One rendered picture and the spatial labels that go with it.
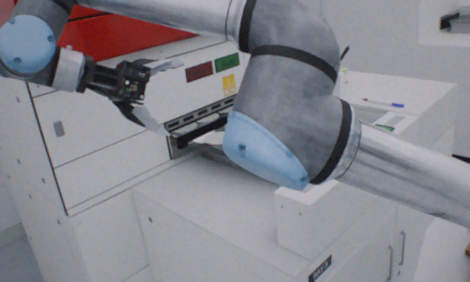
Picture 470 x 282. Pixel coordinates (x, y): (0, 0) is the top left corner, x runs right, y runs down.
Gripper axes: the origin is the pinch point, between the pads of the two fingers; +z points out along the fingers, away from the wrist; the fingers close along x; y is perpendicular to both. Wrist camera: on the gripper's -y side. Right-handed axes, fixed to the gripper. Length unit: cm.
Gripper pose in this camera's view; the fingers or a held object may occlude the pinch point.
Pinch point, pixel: (177, 99)
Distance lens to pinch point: 85.2
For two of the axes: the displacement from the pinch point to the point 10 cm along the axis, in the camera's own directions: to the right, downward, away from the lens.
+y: 4.9, -0.1, -8.7
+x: 1.8, -9.8, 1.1
